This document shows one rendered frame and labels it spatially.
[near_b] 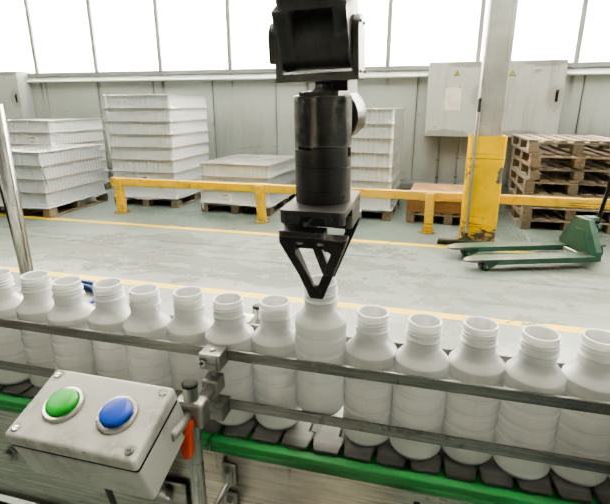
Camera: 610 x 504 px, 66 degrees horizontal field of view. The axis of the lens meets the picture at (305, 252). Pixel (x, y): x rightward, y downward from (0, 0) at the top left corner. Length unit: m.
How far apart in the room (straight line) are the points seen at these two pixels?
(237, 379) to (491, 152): 4.53
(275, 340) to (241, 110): 7.60
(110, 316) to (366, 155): 5.33
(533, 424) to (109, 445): 0.41
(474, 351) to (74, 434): 0.40
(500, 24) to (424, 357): 4.75
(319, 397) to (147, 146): 6.46
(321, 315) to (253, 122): 7.55
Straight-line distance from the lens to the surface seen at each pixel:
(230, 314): 0.57
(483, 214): 5.06
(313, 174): 0.46
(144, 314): 0.62
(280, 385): 0.58
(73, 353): 0.71
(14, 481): 0.89
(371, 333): 0.53
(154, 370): 0.65
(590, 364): 0.56
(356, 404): 0.57
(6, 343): 0.79
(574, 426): 0.58
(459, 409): 0.56
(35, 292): 0.73
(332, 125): 0.45
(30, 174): 6.89
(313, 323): 0.52
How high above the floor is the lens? 1.39
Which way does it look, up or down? 18 degrees down
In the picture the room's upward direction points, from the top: straight up
